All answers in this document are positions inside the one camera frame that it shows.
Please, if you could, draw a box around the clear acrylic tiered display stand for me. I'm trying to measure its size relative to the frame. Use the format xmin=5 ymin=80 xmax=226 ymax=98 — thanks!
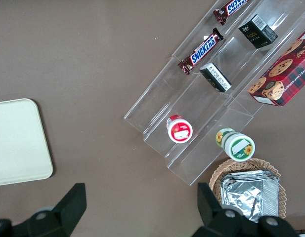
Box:
xmin=123 ymin=0 xmax=305 ymax=186

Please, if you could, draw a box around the small black carton box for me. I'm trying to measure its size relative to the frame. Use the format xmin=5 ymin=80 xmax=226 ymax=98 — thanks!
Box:
xmin=199 ymin=62 xmax=233 ymax=93
xmin=238 ymin=13 xmax=279 ymax=49

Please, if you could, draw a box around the stack of foil containers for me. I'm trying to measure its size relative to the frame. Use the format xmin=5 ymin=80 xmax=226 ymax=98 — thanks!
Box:
xmin=219 ymin=169 xmax=280 ymax=223

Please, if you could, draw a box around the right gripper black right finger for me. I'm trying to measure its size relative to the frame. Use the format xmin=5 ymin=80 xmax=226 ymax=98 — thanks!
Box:
xmin=191 ymin=182 xmax=261 ymax=237

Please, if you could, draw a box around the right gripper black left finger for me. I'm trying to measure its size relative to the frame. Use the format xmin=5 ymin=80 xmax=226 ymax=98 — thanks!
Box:
xmin=12 ymin=182 xmax=87 ymax=237

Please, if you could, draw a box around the light wicker basket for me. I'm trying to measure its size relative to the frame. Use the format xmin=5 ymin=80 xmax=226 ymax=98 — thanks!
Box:
xmin=209 ymin=158 xmax=287 ymax=220

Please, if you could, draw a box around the Snickers chocolate bar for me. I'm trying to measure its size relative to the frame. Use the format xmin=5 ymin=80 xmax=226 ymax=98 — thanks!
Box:
xmin=177 ymin=27 xmax=224 ymax=76
xmin=213 ymin=0 xmax=250 ymax=26

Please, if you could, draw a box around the red tartan cookie box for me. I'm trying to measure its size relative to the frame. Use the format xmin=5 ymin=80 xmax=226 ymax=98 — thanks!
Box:
xmin=248 ymin=26 xmax=305 ymax=107

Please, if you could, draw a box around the red lid white jar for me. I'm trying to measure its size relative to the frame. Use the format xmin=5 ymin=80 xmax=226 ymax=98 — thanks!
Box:
xmin=166 ymin=114 xmax=194 ymax=144

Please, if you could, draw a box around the green lid sunflower jar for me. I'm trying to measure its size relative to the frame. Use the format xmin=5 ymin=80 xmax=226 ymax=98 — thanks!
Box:
xmin=215 ymin=127 xmax=256 ymax=162

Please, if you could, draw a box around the beige rectangular tray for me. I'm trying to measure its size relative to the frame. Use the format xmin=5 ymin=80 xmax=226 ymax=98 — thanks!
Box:
xmin=0 ymin=98 xmax=54 ymax=187

